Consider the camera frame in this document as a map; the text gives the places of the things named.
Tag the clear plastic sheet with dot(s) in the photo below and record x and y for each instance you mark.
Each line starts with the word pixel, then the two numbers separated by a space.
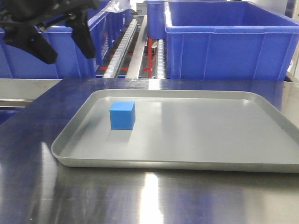
pixel 117 6

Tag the steel shelf front rail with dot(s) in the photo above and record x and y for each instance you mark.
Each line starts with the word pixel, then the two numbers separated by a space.
pixel 21 92

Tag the white roller track right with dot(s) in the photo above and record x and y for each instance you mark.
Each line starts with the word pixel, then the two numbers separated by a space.
pixel 160 60

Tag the blue foam cube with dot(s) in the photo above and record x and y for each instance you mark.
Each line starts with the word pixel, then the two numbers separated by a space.
pixel 122 115

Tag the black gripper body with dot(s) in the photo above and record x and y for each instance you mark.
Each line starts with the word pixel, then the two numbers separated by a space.
pixel 19 13

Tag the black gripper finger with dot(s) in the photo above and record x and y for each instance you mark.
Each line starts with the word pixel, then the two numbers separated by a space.
pixel 28 39
pixel 77 20

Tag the large blue bin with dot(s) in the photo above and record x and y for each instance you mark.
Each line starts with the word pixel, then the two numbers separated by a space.
pixel 227 40
pixel 70 62

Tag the large blue bin right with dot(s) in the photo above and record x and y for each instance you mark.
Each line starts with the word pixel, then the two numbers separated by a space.
pixel 227 40

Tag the grey metal tray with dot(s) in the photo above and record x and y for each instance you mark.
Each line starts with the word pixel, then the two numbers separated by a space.
pixel 181 129

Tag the large blue bin left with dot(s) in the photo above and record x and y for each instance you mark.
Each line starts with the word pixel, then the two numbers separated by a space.
pixel 70 62

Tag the white roller conveyor track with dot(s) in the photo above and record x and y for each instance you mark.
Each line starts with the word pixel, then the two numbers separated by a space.
pixel 116 62

